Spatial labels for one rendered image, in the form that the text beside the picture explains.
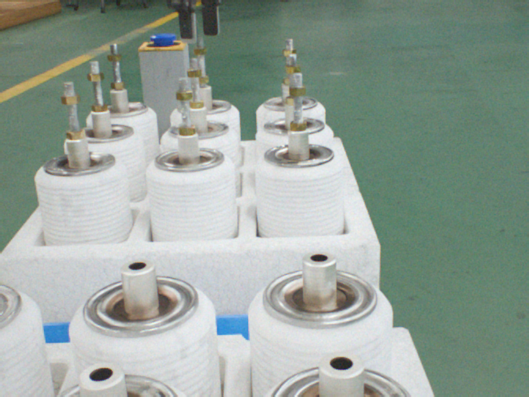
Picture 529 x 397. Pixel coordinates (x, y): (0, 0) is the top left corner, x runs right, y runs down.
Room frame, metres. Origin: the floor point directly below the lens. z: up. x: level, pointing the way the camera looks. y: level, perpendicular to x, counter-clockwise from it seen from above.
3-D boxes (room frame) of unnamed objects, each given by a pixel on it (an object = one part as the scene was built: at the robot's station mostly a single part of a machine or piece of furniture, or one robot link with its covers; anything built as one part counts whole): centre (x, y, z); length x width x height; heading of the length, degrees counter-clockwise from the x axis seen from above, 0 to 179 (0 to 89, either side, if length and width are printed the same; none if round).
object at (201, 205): (0.72, 0.08, 0.16); 0.10 x 0.10 x 0.18
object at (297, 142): (0.72, -0.04, 0.26); 0.02 x 0.02 x 0.03
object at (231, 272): (0.84, 0.08, 0.09); 0.39 x 0.39 x 0.18; 89
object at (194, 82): (0.84, 0.08, 0.30); 0.01 x 0.01 x 0.08; 8
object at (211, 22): (0.99, 0.06, 0.36); 0.02 x 0.01 x 0.04; 68
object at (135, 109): (0.96, 0.19, 0.25); 0.08 x 0.08 x 0.01
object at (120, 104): (0.96, 0.19, 0.26); 0.02 x 0.02 x 0.03
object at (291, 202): (0.72, -0.04, 0.16); 0.10 x 0.10 x 0.18
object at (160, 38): (1.13, 0.15, 0.32); 0.04 x 0.04 x 0.02
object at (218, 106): (0.96, 0.08, 0.25); 0.08 x 0.08 x 0.01
